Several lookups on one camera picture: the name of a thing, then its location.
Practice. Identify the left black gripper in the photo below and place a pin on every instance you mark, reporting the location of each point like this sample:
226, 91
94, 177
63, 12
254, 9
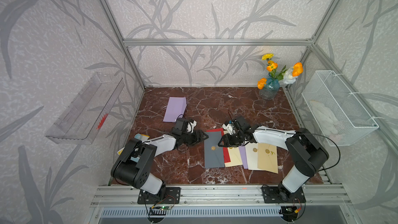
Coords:
198, 140

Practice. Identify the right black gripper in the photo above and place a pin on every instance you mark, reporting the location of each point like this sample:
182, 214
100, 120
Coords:
226, 141

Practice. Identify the grey envelope with gold seal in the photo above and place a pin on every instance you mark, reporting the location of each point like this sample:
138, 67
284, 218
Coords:
214, 151

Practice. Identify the lilac envelope with gold seal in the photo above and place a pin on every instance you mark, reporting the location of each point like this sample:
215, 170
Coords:
175, 109

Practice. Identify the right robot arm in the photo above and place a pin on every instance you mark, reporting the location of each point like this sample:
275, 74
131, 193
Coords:
306, 151

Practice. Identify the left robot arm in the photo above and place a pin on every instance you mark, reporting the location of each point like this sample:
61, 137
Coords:
133, 166

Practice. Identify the red envelope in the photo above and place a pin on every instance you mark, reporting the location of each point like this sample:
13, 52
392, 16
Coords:
224, 149

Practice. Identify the pale yellow envelope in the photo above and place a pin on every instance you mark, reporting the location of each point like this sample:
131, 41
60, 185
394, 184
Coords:
232, 157

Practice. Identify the cream white envelope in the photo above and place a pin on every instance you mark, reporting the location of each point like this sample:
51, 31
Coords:
252, 156

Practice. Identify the tan kraft envelope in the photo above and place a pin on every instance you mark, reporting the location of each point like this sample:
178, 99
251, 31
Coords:
267, 158

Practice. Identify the blue glass vase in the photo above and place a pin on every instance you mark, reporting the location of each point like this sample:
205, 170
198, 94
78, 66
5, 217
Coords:
268, 88

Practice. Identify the left green circuit board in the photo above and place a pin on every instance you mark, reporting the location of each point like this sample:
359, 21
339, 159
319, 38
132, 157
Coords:
162, 208

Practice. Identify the right small circuit board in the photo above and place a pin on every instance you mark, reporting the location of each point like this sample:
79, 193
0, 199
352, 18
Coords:
290, 214

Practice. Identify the white cloth in basket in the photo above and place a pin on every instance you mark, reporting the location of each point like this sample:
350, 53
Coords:
326, 120

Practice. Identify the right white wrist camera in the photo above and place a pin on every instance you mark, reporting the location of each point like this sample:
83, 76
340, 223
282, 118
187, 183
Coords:
229, 127

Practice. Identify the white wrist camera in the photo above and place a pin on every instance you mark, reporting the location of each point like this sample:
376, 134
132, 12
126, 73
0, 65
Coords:
229, 127
191, 125

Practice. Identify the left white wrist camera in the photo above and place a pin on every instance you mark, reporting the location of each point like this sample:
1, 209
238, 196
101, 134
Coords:
191, 125

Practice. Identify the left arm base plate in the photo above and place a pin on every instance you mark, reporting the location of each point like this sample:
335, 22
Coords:
166, 195

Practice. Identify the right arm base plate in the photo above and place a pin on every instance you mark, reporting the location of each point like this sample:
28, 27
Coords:
273, 194

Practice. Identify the horizontal aluminium frame bar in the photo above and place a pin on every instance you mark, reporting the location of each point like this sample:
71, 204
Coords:
217, 42

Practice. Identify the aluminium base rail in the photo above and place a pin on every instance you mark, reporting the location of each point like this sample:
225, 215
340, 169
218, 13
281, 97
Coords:
223, 195

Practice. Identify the white wire basket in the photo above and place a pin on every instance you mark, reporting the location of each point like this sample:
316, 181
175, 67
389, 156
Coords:
328, 88

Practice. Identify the clear acrylic wall shelf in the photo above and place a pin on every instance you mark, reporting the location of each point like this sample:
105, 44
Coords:
77, 124

